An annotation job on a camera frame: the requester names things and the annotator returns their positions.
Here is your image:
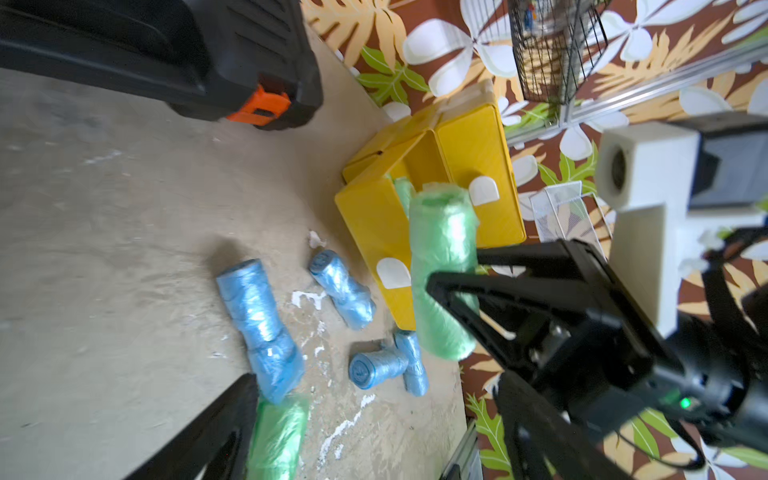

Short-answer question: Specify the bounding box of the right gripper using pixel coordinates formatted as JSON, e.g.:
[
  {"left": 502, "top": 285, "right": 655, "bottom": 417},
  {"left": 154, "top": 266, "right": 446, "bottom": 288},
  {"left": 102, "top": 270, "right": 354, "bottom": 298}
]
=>
[{"left": 427, "top": 240, "right": 684, "bottom": 432}]

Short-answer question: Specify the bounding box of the yellow drawer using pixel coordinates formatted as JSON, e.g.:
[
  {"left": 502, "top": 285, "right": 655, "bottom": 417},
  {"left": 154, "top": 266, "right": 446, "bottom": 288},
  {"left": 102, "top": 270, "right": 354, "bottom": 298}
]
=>
[{"left": 335, "top": 130, "right": 451, "bottom": 330}]

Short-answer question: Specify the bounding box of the black plastic tool case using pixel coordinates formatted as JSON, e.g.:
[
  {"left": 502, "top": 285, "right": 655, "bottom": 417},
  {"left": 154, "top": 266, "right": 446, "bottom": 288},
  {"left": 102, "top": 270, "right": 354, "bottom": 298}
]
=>
[{"left": 1, "top": 0, "right": 324, "bottom": 130}]

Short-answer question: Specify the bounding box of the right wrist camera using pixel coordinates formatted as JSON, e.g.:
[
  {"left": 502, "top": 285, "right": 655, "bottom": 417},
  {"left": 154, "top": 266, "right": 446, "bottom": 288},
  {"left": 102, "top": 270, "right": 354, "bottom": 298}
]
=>
[{"left": 594, "top": 111, "right": 767, "bottom": 337}]

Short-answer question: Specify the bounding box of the yellow plastic drawer cabinet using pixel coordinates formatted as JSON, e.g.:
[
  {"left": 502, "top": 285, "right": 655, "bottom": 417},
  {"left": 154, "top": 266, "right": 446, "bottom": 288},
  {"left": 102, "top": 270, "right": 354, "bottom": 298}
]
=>
[{"left": 341, "top": 77, "right": 528, "bottom": 250}]

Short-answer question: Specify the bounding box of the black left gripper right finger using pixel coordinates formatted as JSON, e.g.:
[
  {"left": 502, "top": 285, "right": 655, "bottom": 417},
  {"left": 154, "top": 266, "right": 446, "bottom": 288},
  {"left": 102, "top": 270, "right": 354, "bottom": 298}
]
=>
[{"left": 495, "top": 370, "right": 636, "bottom": 479}]

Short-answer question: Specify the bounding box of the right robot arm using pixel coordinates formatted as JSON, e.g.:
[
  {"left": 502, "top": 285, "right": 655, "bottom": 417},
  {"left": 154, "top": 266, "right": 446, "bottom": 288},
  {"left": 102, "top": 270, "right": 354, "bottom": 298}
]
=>
[{"left": 426, "top": 227, "right": 767, "bottom": 451}]

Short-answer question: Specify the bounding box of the green trash bag roll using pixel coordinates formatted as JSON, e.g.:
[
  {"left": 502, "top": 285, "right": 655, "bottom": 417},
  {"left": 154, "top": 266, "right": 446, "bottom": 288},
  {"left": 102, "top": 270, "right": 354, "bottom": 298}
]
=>
[
  {"left": 409, "top": 183, "right": 479, "bottom": 361},
  {"left": 245, "top": 393, "right": 310, "bottom": 480},
  {"left": 393, "top": 177, "right": 415, "bottom": 218}
]

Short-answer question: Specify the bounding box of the white mesh basket right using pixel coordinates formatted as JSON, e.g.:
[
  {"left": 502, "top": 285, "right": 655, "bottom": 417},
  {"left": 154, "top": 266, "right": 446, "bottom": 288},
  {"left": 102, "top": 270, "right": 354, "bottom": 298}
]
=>
[{"left": 528, "top": 181, "right": 616, "bottom": 249}]

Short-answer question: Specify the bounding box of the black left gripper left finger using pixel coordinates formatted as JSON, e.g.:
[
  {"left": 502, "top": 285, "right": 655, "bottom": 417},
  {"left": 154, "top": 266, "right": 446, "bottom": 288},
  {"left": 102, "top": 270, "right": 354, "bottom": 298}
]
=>
[{"left": 128, "top": 373, "right": 259, "bottom": 479}]

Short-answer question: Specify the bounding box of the black wire basket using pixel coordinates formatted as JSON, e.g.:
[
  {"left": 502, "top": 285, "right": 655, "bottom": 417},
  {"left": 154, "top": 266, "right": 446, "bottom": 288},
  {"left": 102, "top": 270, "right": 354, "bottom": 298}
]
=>
[{"left": 507, "top": 0, "right": 610, "bottom": 105}]

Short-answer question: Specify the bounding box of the blue trash bag roll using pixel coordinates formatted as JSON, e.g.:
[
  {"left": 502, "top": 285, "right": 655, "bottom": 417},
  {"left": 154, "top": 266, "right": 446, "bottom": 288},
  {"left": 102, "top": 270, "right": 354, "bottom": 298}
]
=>
[
  {"left": 348, "top": 349, "right": 409, "bottom": 390},
  {"left": 309, "top": 249, "right": 376, "bottom": 330},
  {"left": 216, "top": 259, "right": 305, "bottom": 404},
  {"left": 394, "top": 329, "right": 429, "bottom": 397}
]

